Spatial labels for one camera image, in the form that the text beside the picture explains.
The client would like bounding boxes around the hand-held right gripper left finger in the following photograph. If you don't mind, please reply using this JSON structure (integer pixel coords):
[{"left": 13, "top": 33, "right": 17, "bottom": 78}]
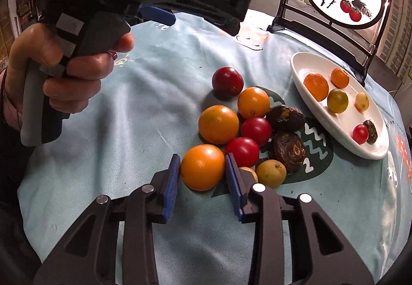
[{"left": 34, "top": 154, "right": 181, "bottom": 285}]

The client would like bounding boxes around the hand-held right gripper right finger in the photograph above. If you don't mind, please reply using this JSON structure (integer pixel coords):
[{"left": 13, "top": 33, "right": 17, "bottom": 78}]
[{"left": 225, "top": 153, "right": 375, "bottom": 285}]

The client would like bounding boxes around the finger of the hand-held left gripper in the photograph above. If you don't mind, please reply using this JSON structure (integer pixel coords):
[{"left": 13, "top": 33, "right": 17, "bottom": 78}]
[
  {"left": 175, "top": 0, "right": 243, "bottom": 37},
  {"left": 138, "top": 5, "right": 176, "bottom": 26}
]

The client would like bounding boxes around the large orange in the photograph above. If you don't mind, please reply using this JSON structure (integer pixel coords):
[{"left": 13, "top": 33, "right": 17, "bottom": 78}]
[
  {"left": 198, "top": 105, "right": 240, "bottom": 145},
  {"left": 237, "top": 87, "right": 271, "bottom": 119},
  {"left": 180, "top": 144, "right": 225, "bottom": 192}
]

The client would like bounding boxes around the white oval plate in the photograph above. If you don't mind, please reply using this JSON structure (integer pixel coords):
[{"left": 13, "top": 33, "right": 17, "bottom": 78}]
[{"left": 290, "top": 52, "right": 390, "bottom": 160}]

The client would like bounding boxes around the person's left hand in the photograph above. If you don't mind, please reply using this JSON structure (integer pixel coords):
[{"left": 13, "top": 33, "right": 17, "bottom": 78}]
[{"left": 6, "top": 25, "right": 135, "bottom": 113}]

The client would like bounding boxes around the yellow longan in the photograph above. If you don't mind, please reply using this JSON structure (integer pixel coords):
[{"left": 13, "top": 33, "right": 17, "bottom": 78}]
[
  {"left": 239, "top": 167, "right": 259, "bottom": 183},
  {"left": 355, "top": 92, "right": 370, "bottom": 112},
  {"left": 256, "top": 159, "right": 287, "bottom": 189}
]

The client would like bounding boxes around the light blue printed tablecloth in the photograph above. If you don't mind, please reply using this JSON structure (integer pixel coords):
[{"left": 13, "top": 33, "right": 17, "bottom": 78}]
[{"left": 17, "top": 9, "right": 412, "bottom": 285}]

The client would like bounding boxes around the dark red plum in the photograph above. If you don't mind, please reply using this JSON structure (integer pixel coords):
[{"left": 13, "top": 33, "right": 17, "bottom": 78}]
[{"left": 212, "top": 67, "right": 244, "bottom": 100}]

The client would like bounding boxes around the dark brown water chestnut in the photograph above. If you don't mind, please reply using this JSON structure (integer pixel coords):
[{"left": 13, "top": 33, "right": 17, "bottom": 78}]
[
  {"left": 266, "top": 105, "right": 305, "bottom": 132},
  {"left": 269, "top": 131, "right": 306, "bottom": 173}
]

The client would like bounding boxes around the small orange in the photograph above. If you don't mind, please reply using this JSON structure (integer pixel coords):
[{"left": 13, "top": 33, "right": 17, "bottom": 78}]
[
  {"left": 303, "top": 73, "right": 329, "bottom": 102},
  {"left": 330, "top": 68, "right": 350, "bottom": 89}
]

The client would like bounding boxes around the green yellow tomato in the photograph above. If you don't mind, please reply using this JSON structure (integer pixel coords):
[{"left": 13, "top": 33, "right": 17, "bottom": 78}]
[{"left": 327, "top": 88, "right": 349, "bottom": 113}]

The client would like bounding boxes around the small red cherry tomato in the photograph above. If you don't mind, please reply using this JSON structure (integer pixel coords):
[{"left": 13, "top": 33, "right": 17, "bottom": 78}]
[{"left": 352, "top": 124, "right": 369, "bottom": 145}]

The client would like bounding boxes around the small dark water chestnut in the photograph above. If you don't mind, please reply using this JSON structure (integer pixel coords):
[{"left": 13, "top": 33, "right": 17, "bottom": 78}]
[{"left": 363, "top": 120, "right": 378, "bottom": 144}]

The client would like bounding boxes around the white cable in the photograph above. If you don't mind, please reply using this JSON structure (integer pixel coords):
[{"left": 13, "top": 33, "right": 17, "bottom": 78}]
[{"left": 388, "top": 82, "right": 407, "bottom": 96}]

